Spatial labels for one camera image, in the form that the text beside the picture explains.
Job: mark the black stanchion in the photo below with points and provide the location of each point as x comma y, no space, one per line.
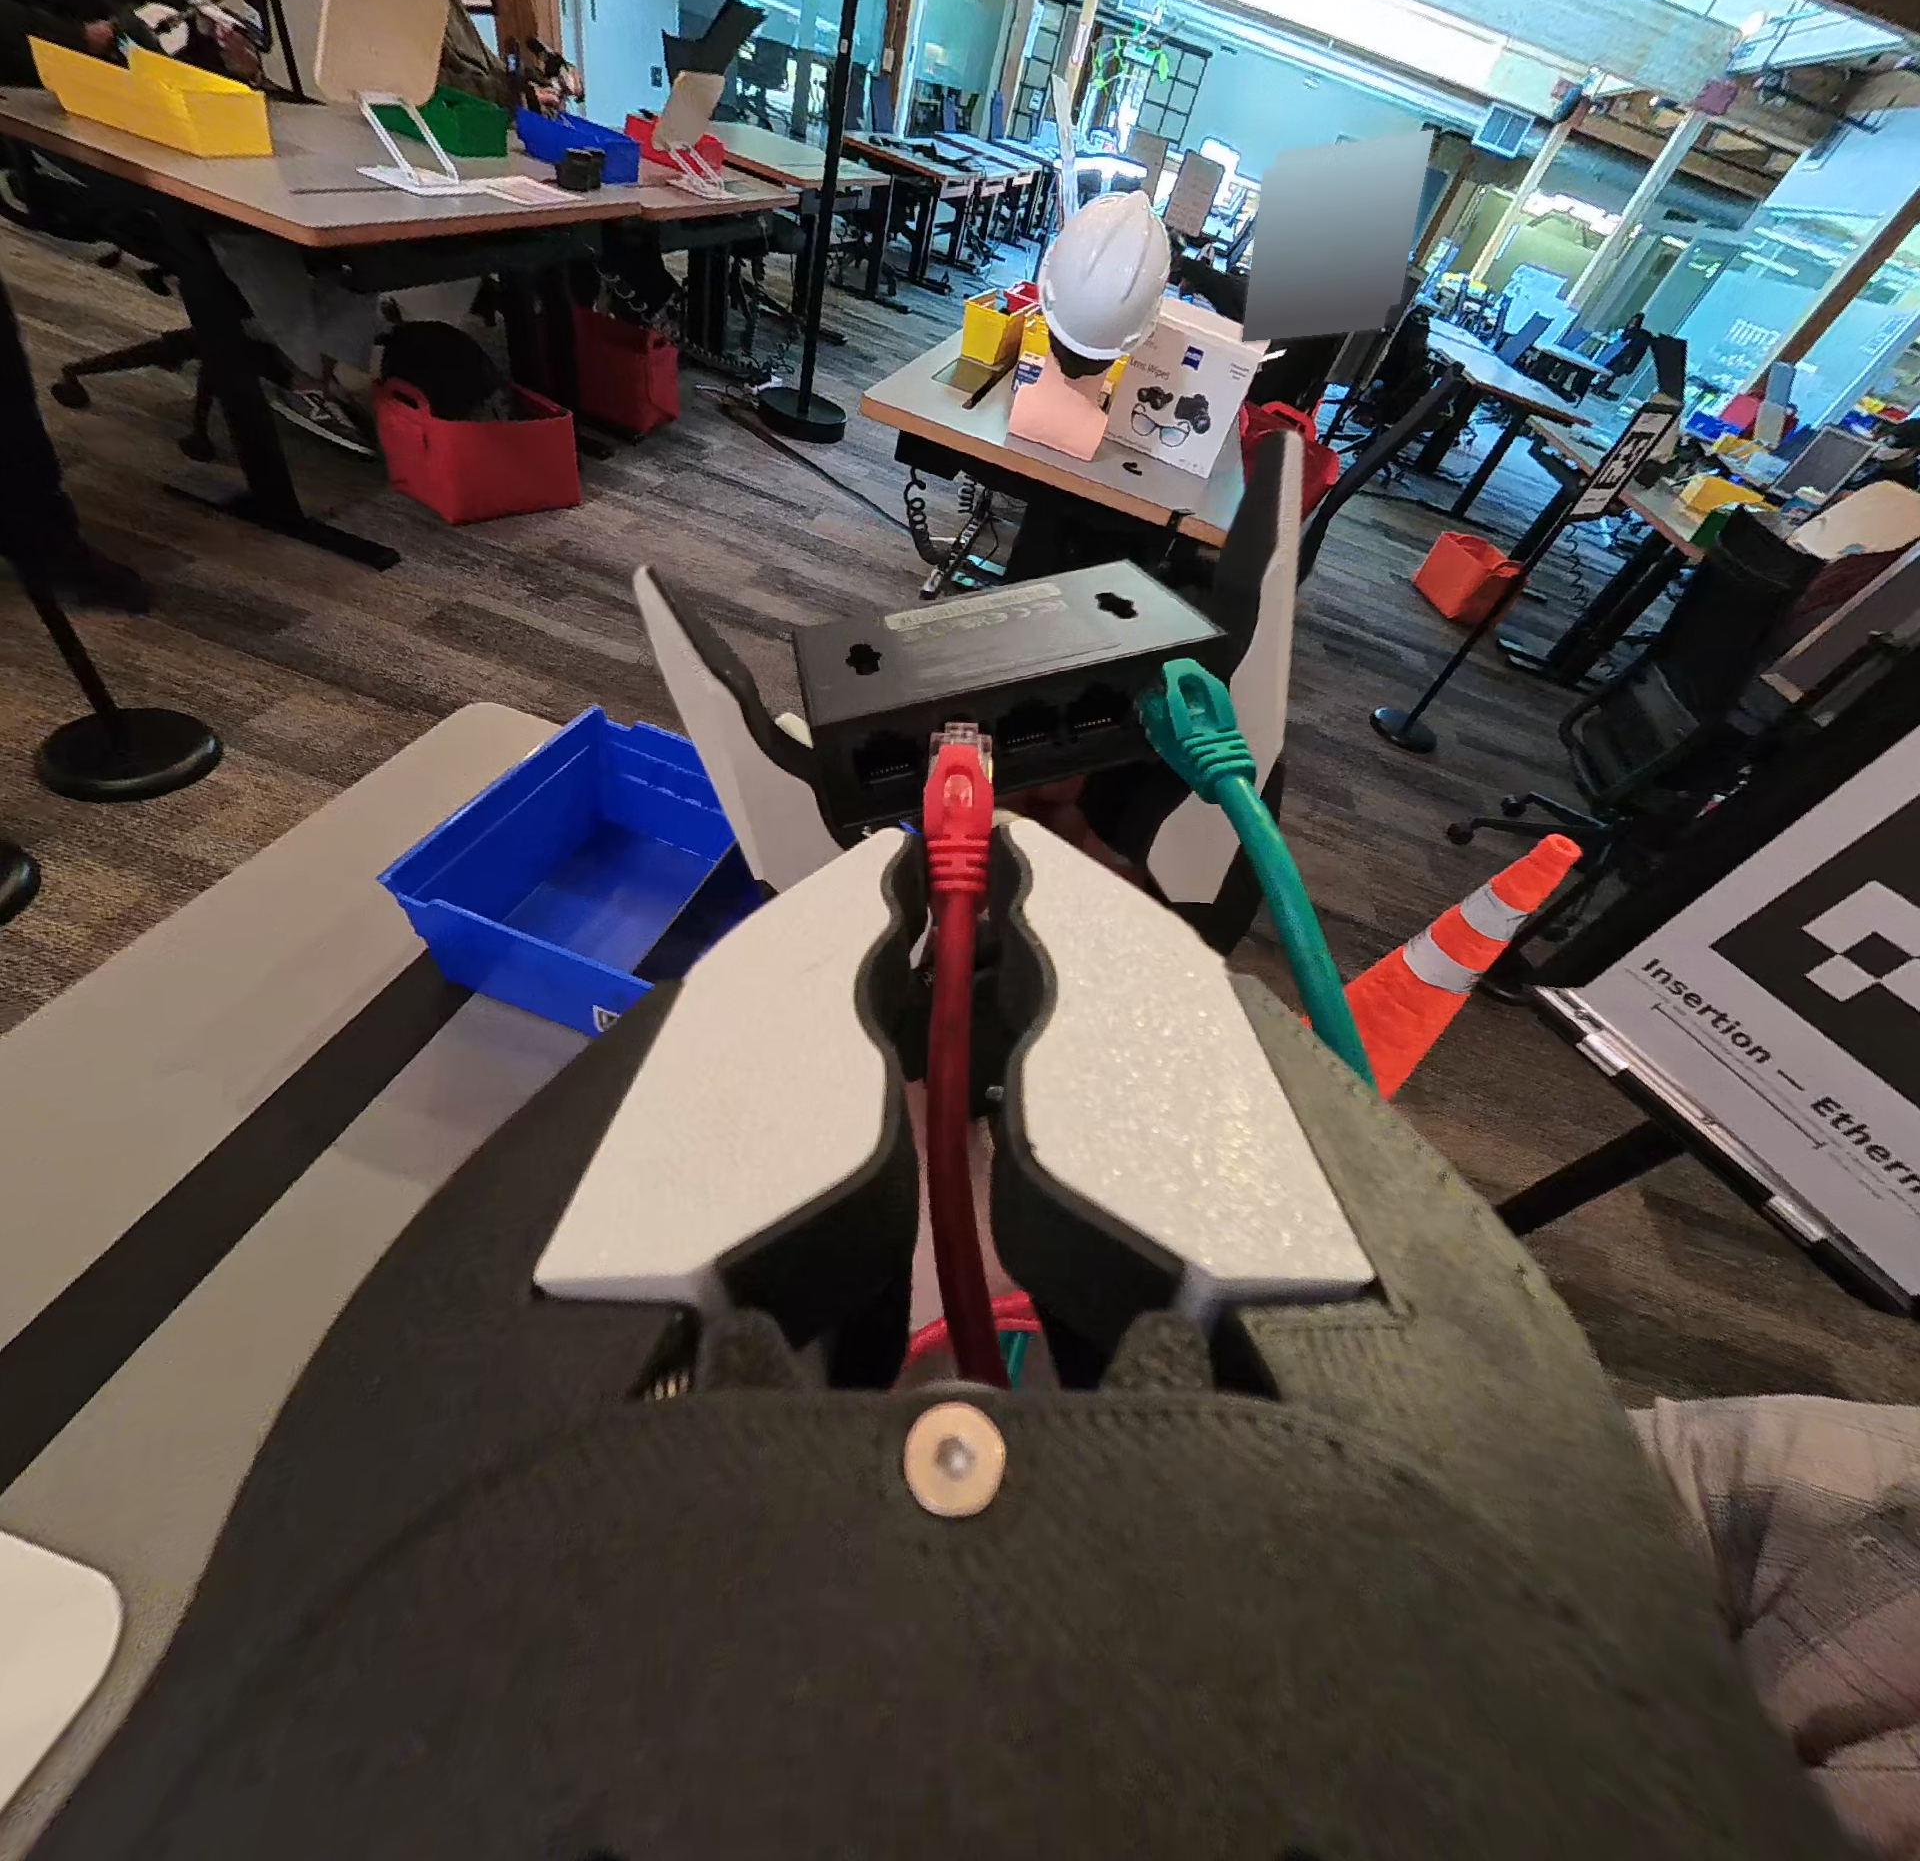
1414,729
130,760

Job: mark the white board stand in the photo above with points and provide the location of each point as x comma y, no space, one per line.
45,1651

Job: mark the white hard hat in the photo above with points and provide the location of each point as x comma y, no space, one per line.
1111,263

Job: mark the pink mannequin head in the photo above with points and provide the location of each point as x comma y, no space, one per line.
1065,414

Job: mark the black pole stand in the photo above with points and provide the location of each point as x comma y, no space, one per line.
805,419

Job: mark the person's right forearm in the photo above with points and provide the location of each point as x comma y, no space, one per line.
1801,1532

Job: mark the small yellow bin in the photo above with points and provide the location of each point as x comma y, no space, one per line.
989,330

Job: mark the red fabric bin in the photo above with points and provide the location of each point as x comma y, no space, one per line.
631,377
482,465

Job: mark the white glasses box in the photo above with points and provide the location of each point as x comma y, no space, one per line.
1187,406

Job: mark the green plastic bin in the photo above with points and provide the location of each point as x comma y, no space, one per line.
450,120

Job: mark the small work table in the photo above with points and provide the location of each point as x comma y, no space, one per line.
962,421

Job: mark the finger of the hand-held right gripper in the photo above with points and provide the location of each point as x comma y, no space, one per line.
721,781
1276,663

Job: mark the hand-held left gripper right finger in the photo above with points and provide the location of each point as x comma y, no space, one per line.
1172,1096

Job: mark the blue plastic bin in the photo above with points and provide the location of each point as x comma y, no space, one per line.
578,144
572,869

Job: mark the red plastic bin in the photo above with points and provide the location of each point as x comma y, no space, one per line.
670,140

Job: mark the wooden display board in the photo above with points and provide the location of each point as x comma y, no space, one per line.
384,39

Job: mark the yellow plastic bin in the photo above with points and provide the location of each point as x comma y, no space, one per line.
165,107

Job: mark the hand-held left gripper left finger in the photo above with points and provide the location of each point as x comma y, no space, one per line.
752,1096

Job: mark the long work table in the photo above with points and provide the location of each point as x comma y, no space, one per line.
300,196

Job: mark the orange traffic cone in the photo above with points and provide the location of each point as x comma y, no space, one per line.
1441,961

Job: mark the orange bin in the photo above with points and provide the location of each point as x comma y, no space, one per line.
1467,583

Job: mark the marker sign board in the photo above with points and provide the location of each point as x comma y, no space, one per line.
1771,1020

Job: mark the black ethernet switch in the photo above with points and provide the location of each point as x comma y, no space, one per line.
1020,646

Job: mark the black office chair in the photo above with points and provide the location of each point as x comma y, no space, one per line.
1636,751

